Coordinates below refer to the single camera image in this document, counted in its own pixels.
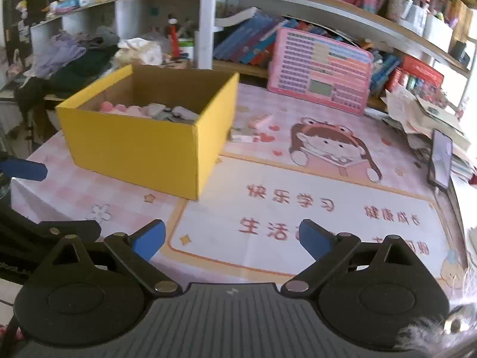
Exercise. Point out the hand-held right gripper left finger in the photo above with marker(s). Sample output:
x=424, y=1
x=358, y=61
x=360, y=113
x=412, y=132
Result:
x=149, y=238

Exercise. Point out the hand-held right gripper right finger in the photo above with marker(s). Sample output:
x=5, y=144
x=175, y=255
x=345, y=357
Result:
x=315, y=240

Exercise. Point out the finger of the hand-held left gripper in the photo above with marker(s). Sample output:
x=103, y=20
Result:
x=78, y=229
x=24, y=169

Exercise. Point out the yellow cardboard box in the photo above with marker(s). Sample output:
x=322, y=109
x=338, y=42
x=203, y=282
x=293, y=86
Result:
x=130, y=149

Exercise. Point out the white plastic bottle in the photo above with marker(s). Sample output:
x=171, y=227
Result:
x=184, y=113

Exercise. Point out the pink cartoon desk mat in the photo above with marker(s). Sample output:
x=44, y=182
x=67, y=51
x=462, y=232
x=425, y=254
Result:
x=335, y=194

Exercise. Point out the black cloth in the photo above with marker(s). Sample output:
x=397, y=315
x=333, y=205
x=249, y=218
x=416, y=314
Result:
x=33, y=95

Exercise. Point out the pink plush toy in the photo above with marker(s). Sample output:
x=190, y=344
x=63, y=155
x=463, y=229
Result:
x=111, y=107

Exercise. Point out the dark green cloth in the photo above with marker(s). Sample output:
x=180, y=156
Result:
x=85, y=71

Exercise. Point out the purple cloth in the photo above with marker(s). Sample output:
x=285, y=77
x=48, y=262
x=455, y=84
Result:
x=56, y=56

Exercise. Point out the small flat pale box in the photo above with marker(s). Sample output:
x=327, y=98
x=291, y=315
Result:
x=242, y=135

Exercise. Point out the fluffy grey sleeve cuff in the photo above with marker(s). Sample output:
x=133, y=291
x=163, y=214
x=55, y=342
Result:
x=428, y=337

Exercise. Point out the black smartphone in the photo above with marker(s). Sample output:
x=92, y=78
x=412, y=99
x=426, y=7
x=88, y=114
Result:
x=441, y=156

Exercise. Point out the grey cloth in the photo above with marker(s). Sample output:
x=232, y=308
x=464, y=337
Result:
x=104, y=37

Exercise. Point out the pile of loose papers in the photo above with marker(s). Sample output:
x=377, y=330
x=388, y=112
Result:
x=421, y=115

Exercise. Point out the tissue pack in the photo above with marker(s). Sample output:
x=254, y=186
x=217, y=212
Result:
x=141, y=53

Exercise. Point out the pink learning tablet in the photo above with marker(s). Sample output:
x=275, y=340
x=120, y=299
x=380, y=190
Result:
x=320, y=71

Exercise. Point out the blue small pack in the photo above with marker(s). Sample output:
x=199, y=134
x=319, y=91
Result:
x=68, y=3

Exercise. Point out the slim blue book bundle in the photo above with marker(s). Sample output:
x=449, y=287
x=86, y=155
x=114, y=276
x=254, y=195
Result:
x=384, y=72

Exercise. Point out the white cubby shelf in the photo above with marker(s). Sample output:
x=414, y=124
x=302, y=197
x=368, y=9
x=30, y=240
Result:
x=130, y=11

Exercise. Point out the white and green cup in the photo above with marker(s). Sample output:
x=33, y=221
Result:
x=186, y=49

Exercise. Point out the red box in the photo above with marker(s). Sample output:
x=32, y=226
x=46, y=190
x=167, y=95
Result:
x=417, y=72

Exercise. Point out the red pen toy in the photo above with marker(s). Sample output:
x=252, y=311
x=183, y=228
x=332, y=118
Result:
x=174, y=39

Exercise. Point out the black small box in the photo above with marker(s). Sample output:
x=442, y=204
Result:
x=459, y=51

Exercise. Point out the white storage bin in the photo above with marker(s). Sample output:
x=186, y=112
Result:
x=413, y=18
x=439, y=33

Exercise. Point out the white shelf post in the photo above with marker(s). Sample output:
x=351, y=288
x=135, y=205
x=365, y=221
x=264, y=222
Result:
x=207, y=18

